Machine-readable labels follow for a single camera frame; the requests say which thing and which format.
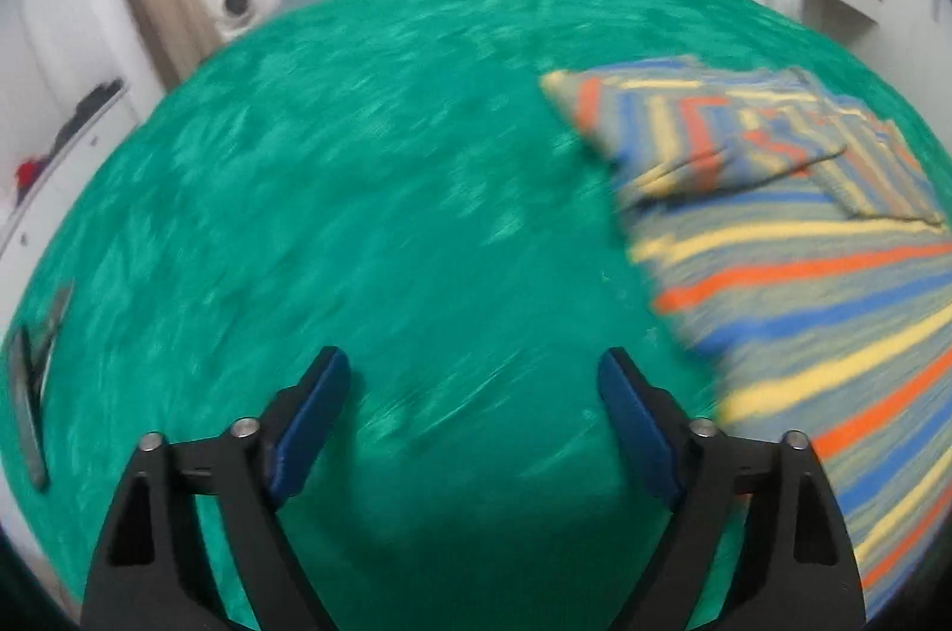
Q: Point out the dark flat phone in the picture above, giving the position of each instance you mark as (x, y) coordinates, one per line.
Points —
(53, 321)

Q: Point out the red cloth on dresser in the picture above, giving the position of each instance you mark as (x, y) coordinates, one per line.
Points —
(27, 174)

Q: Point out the black clothes on dresser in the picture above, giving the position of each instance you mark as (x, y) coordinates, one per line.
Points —
(90, 105)

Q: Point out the striped knit sweater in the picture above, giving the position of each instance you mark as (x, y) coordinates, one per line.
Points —
(793, 238)

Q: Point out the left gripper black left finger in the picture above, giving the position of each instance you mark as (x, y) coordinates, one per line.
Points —
(150, 569)

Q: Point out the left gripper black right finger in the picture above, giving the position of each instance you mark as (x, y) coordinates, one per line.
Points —
(797, 568)

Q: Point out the small white round fan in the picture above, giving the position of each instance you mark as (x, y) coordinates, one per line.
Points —
(237, 15)

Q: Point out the green plush blanket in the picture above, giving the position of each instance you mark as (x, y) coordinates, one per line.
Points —
(388, 177)

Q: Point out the dark remote control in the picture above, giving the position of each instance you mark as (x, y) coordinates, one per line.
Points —
(27, 370)

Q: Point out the white dresser with drawers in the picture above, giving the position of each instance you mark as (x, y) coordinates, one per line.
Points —
(35, 221)

